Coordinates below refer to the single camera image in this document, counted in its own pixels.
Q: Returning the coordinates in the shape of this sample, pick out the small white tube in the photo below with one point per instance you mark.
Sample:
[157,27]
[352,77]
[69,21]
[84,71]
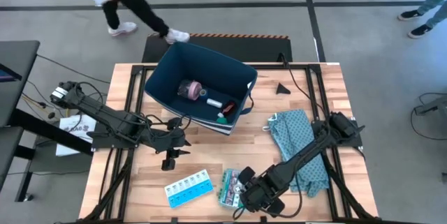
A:
[214,103]

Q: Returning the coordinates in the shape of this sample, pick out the black floor mat orange edge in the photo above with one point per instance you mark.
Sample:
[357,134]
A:
[265,49]

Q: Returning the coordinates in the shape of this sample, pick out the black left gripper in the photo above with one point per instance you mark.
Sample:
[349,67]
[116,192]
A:
[171,140]

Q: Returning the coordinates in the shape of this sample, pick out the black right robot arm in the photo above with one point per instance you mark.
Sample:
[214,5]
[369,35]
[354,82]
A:
[304,157]

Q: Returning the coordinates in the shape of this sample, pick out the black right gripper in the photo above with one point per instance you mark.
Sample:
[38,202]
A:
[260,194]

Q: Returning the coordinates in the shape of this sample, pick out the green snack packet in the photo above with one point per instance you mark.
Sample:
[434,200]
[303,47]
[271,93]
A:
[228,189]

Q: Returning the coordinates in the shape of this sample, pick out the teal patterned hospital gown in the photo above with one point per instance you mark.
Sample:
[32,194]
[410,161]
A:
[293,133]

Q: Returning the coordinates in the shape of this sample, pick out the black desk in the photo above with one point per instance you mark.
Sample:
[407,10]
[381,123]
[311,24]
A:
[17,77]

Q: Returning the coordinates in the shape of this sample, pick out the small black triangular mount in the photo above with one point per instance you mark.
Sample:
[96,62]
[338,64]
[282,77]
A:
[282,90]

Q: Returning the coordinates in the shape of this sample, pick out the dark tablet with blue screen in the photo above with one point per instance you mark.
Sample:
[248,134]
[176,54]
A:
[7,74]

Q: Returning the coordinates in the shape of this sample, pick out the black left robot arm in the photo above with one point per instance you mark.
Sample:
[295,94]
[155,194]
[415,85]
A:
[115,121]

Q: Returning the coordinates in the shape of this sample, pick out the white paper sheet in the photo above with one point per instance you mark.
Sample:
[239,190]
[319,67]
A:
[75,128]

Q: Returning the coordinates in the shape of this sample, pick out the black aluminium table frame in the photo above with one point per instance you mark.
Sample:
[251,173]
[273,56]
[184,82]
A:
[272,67]

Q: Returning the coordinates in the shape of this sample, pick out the small teal tape roll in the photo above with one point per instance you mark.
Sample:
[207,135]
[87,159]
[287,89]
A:
[203,90]

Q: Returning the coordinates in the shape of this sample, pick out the clear jar with pink lid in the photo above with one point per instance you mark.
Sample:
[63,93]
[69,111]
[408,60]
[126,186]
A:
[193,90]

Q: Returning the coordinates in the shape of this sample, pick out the small green round item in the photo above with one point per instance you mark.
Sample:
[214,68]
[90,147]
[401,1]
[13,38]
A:
[221,120]

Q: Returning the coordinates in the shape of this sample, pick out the navy white striped fabric basket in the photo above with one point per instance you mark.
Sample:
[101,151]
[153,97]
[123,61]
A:
[216,67]

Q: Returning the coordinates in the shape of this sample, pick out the white blue pill organizer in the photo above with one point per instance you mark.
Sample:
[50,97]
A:
[188,189]

